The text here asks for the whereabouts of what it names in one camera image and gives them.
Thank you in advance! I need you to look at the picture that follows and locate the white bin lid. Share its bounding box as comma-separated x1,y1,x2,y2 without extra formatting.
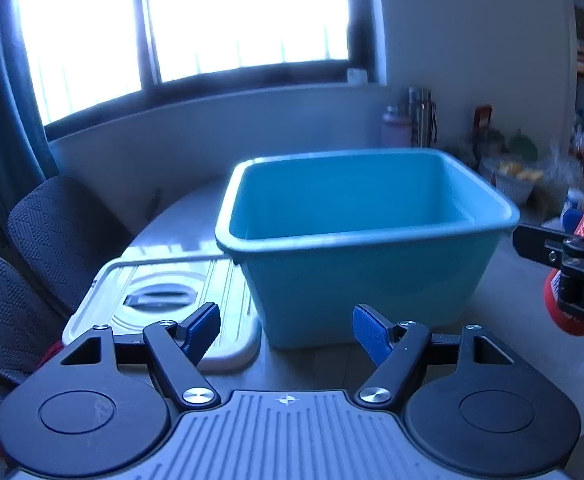
62,252,261,374

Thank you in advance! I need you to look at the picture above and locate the green round object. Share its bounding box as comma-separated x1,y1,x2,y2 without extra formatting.
508,129,538,162

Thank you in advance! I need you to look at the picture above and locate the white tube blue label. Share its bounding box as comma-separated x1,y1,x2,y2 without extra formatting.
561,188,584,234

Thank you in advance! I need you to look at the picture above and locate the clear plastic bag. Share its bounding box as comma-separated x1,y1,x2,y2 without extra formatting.
532,141,584,216

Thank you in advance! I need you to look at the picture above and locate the dark fabric chair near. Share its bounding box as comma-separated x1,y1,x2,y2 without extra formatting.
0,258,66,404

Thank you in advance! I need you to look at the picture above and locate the dark fabric chair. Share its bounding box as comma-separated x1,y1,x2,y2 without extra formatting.
0,258,66,404
8,176,132,315

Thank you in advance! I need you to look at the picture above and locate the white bowl with fruit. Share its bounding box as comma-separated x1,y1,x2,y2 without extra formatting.
482,158,544,206

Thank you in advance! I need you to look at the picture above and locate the teal plastic storage bin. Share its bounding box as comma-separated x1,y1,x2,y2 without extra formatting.
215,148,520,350

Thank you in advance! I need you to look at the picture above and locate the dark fabric chair far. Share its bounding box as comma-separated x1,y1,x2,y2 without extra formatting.
8,176,132,315

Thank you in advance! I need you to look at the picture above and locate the dark red topped box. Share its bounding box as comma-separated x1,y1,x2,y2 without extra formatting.
472,104,492,148

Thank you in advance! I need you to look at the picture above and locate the steel thermos flask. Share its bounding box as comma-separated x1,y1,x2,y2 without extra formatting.
408,87,438,148

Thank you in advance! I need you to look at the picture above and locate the white charger cube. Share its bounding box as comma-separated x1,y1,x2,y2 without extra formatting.
347,68,369,86

